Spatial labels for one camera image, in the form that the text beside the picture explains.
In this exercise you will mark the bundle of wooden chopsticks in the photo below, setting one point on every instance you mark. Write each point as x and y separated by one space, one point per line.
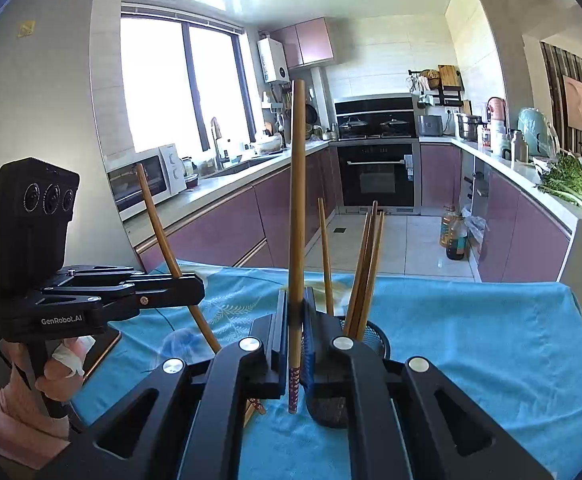
253 410

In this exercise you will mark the white wall water heater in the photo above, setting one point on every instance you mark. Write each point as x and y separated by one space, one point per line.
272 60

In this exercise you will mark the steel kitchen sink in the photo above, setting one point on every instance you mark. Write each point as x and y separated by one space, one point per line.
243 166

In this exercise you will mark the pink wall painting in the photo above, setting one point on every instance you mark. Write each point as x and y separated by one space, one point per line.
576 100

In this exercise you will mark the black wall shelf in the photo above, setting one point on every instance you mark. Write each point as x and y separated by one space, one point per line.
446 95

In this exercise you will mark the patterned-end wooden chopstick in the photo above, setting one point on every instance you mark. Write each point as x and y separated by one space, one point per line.
371 240
358 270
297 185
158 220
325 250
378 245

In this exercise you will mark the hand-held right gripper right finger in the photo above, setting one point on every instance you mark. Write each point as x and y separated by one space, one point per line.
308 355

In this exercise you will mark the person's left hand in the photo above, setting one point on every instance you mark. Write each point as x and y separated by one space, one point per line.
53 385

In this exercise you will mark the clear plastic bag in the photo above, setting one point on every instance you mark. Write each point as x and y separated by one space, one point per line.
475 232

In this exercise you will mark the purple kitchen cabinet run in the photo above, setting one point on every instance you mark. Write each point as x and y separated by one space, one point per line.
231 225
521 235

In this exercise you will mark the wall rack with pans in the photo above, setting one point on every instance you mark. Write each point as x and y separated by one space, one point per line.
283 110

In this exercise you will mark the person's left forearm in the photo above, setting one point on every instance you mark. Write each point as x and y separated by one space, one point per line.
11 420

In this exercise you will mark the white microwave oven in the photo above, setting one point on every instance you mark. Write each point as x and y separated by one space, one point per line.
141 185

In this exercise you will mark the black integrated stove oven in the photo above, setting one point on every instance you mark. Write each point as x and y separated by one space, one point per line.
376 175

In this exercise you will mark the yellow cooking oil bottle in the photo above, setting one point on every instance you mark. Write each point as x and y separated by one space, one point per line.
447 227

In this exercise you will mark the wooden cutting board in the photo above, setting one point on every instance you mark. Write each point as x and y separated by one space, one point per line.
448 77

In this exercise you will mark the blue floral tablecloth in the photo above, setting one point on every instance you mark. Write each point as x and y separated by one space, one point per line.
471 340

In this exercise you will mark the black mesh chopstick holder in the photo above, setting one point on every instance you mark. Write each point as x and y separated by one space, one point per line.
376 337

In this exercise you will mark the white ceramic casserole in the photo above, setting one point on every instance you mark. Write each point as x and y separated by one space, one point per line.
268 144

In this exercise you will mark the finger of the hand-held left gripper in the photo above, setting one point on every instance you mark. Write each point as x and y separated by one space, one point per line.
171 295
106 274

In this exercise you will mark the steel kitchen faucet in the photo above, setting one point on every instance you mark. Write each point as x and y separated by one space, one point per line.
216 140

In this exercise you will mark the dark sauce bottle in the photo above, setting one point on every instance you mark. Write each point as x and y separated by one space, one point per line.
457 245

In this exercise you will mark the pink electric kettle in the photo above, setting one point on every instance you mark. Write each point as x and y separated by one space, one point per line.
497 110

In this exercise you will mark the kitchen window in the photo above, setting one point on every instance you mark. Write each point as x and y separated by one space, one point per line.
156 80

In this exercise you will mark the stainless steel pot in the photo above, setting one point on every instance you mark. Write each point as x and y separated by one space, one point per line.
468 127

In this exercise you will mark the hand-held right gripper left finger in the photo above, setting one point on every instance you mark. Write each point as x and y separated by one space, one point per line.
271 340

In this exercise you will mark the dark slatted wood partition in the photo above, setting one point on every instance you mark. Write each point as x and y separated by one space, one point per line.
553 90

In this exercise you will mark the silver toaster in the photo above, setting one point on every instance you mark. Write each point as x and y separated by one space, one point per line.
430 125

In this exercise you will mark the steel thermos flask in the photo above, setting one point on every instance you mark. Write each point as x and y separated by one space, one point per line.
520 149

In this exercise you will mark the glass pot lid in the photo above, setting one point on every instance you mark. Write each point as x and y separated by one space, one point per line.
395 122
353 122

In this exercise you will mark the pink upper wall cabinet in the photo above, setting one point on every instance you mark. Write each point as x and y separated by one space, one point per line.
306 42

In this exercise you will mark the bunch of leafy greens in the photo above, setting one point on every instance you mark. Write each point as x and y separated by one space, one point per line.
568 180

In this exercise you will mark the grey refrigerator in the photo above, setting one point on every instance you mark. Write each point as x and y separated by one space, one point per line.
46 110

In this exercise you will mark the pale green air fryer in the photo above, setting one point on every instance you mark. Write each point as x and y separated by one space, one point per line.
536 130

